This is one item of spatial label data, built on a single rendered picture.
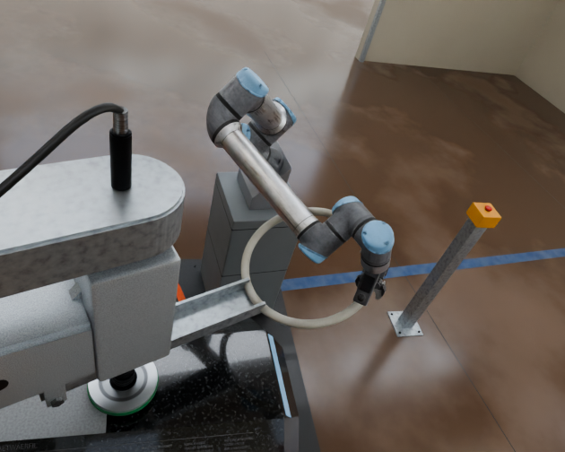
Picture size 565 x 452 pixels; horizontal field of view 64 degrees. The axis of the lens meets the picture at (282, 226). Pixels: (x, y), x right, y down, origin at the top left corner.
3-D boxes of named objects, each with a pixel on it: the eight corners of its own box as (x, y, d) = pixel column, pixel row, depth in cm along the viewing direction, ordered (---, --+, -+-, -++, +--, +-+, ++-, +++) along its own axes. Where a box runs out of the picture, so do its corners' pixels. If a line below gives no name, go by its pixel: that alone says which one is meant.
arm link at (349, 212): (320, 212, 139) (343, 240, 132) (349, 187, 137) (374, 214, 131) (332, 222, 147) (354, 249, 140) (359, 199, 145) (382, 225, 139)
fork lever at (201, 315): (44, 413, 116) (41, 405, 113) (28, 352, 127) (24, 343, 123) (268, 320, 151) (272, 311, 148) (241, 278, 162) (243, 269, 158)
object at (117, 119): (114, 193, 89) (112, 117, 78) (108, 181, 91) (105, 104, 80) (134, 189, 91) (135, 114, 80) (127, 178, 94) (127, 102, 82)
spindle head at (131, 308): (32, 416, 112) (-2, 311, 82) (14, 345, 123) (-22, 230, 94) (170, 360, 131) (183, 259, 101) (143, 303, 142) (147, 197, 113)
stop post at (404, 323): (422, 335, 308) (513, 222, 236) (397, 336, 302) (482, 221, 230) (411, 311, 322) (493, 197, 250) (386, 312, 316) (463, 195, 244)
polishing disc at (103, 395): (132, 340, 157) (132, 338, 156) (170, 383, 149) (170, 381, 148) (74, 378, 143) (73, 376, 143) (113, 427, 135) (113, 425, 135)
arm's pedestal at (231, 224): (191, 265, 305) (205, 165, 249) (260, 259, 324) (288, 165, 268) (205, 327, 273) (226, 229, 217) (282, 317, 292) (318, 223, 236)
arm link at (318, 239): (186, 114, 152) (312, 267, 135) (212, 88, 150) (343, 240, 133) (201, 125, 163) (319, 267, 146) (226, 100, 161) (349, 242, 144)
